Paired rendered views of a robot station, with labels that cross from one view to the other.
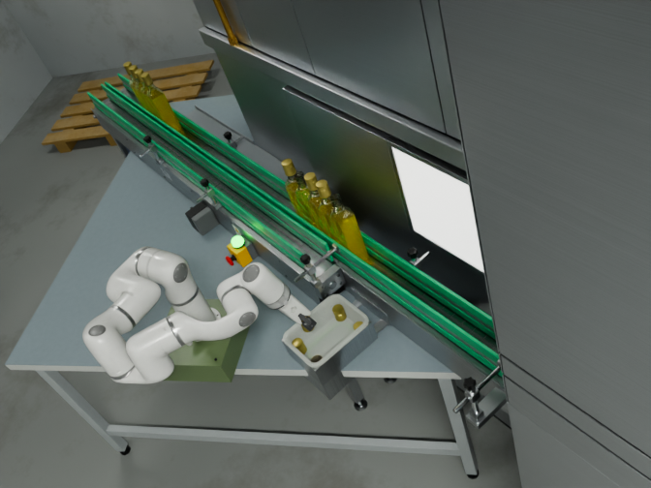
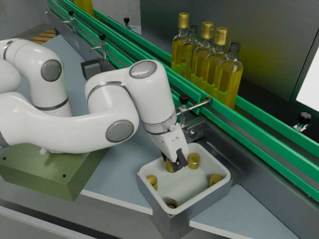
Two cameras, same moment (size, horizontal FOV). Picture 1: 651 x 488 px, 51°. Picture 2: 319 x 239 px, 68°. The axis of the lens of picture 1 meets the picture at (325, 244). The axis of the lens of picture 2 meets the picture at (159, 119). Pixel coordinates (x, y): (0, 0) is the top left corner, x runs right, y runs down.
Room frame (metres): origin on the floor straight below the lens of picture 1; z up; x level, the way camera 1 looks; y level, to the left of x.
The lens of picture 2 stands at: (0.90, 0.24, 1.39)
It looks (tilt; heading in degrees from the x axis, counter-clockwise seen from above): 39 degrees down; 350
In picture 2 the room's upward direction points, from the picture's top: straight up
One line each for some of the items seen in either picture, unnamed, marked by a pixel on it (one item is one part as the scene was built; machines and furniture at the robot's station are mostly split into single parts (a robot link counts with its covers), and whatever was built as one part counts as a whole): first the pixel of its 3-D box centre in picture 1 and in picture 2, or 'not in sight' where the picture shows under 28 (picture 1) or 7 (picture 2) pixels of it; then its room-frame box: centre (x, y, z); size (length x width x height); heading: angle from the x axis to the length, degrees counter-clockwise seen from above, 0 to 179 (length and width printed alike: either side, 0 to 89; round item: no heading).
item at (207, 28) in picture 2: (311, 181); (207, 30); (1.60, -0.03, 1.14); 0.04 x 0.04 x 0.04
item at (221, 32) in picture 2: (323, 189); (220, 35); (1.54, -0.05, 1.14); 0.04 x 0.04 x 0.04
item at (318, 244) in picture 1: (193, 154); (98, 30); (2.31, 0.35, 0.93); 1.75 x 0.01 x 0.08; 24
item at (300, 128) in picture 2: (421, 261); (300, 131); (1.32, -0.23, 0.94); 0.07 x 0.04 x 0.13; 114
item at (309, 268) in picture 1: (316, 265); (189, 110); (1.46, 0.05, 0.95); 0.17 x 0.03 x 0.12; 114
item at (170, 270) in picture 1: (170, 275); (41, 74); (1.52, 0.45, 1.07); 0.13 x 0.10 x 0.16; 44
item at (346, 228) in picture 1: (348, 234); (225, 90); (1.49, -0.07, 0.99); 0.06 x 0.06 x 0.21; 23
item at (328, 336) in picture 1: (328, 336); (183, 181); (1.31, 0.09, 0.80); 0.22 x 0.17 x 0.09; 114
